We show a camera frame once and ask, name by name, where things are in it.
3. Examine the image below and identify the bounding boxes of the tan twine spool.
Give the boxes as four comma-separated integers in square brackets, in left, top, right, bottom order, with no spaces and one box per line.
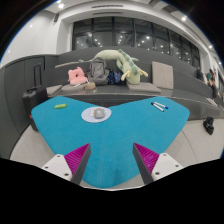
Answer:
[84,81,97,92]

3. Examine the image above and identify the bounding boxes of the ceiling spot lights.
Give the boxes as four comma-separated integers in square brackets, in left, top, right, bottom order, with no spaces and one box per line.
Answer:
[29,2,214,50]

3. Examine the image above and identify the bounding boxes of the person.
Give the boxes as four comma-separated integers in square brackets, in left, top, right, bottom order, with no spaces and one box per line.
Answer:
[195,66,204,81]
[205,68,218,98]

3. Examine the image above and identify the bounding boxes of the small grey flat seat cushion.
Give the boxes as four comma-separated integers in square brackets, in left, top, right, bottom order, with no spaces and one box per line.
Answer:
[45,84,64,97]

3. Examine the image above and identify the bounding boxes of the beige upright cushion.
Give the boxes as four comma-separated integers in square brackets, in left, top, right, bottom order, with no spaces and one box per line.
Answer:
[151,60,175,90]

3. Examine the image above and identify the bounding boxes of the white marker black cap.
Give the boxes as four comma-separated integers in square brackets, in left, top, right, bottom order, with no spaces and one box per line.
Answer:
[150,101,165,113]

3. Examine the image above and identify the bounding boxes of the pink plush pillow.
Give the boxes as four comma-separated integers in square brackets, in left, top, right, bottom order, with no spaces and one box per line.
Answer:
[67,66,88,86]

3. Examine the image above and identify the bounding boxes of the grey backpack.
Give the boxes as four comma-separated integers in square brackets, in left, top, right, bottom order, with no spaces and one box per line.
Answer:
[87,57,110,86]

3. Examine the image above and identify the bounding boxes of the large grey flat seat cushion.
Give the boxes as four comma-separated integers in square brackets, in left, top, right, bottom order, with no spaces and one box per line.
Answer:
[125,81,163,94]

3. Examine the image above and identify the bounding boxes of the white marker blue cap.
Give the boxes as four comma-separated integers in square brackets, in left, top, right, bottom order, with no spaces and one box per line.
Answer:
[154,101,169,110]

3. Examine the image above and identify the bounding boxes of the dark glass window wall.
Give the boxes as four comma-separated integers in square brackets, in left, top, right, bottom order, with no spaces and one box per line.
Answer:
[71,17,201,69]

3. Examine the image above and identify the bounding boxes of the grey computer mouse orange accents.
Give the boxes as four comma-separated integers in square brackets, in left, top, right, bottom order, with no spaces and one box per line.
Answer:
[92,107,106,120]

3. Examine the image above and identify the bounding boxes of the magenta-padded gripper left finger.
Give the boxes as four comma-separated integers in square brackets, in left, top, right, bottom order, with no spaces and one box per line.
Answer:
[40,143,92,186]

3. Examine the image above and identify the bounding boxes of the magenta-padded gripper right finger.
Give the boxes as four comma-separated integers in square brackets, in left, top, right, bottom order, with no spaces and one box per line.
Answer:
[132,142,184,186]

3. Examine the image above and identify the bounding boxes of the dark blue patterned bag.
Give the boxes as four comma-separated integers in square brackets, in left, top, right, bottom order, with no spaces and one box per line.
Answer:
[106,69,123,85]

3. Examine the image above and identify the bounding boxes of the long green dragon plush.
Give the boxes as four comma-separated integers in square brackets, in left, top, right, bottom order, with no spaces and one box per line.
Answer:
[79,48,149,85]

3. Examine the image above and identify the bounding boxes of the black bag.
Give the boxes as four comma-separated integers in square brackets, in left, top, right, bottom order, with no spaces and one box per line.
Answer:
[203,115,215,136]

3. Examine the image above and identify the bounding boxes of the black suitcase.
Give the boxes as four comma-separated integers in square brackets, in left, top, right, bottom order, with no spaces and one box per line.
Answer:
[22,63,49,132]

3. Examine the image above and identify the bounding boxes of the round light blue mouse pad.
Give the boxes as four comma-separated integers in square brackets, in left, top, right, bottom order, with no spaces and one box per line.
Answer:
[81,106,113,124]

